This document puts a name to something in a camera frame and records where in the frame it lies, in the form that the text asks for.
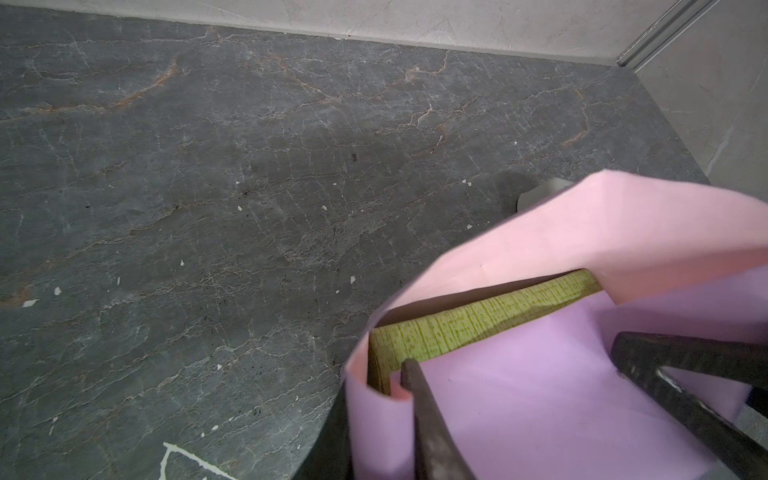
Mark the white tape dispenser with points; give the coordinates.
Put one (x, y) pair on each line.
(541, 193)

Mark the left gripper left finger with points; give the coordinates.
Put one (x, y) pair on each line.
(330, 456)

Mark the pink wrapping paper sheet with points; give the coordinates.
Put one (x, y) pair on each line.
(543, 400)

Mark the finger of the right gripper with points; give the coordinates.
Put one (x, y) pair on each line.
(641, 357)

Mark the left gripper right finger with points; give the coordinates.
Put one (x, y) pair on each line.
(436, 454)

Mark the green gift box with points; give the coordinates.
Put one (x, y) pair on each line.
(439, 333)

